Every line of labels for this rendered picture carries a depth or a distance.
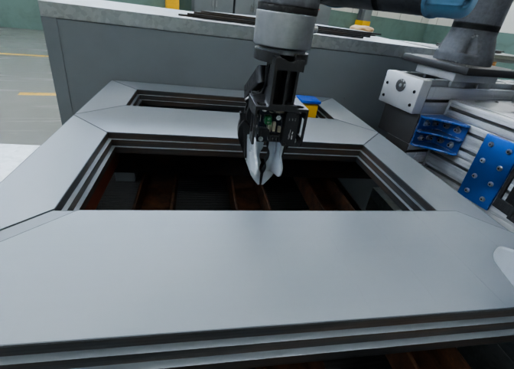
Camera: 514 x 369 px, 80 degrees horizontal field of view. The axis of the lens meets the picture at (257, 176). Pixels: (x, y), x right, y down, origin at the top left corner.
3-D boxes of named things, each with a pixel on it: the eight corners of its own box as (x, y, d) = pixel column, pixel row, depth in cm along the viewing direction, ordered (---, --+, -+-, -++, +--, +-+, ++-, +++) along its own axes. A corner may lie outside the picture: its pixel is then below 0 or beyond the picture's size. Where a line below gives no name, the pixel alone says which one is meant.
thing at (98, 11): (40, 15, 87) (37, -1, 85) (99, 9, 139) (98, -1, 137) (434, 61, 113) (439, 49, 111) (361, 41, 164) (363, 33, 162)
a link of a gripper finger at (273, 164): (265, 199, 48) (273, 145, 43) (258, 180, 53) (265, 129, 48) (284, 199, 48) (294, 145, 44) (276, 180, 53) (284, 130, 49)
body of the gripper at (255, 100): (248, 148, 41) (259, 53, 35) (241, 125, 48) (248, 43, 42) (303, 151, 42) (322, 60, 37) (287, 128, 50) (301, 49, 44)
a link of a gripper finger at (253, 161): (245, 199, 47) (252, 143, 42) (240, 179, 52) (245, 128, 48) (265, 199, 48) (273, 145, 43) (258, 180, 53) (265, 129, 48)
